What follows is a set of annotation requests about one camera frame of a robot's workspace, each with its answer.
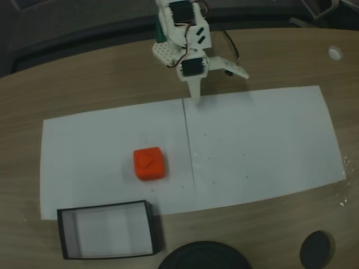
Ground orange cube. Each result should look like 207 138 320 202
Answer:
133 146 167 182

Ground brown open box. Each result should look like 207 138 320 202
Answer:
57 199 158 260

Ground green table clamp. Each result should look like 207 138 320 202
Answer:
155 15 167 44

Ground white paper sheet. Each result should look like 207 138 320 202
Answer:
40 99 197 221
182 85 347 211

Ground white round table cap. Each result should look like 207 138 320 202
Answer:
328 45 344 61

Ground black round object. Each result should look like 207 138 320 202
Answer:
158 241 252 269

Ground black round table hole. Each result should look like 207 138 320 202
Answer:
300 230 332 268

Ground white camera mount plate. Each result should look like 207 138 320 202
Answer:
208 55 250 80

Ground black camera cable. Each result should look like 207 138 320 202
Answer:
222 29 241 67

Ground grey metal frame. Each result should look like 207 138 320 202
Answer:
300 0 342 20

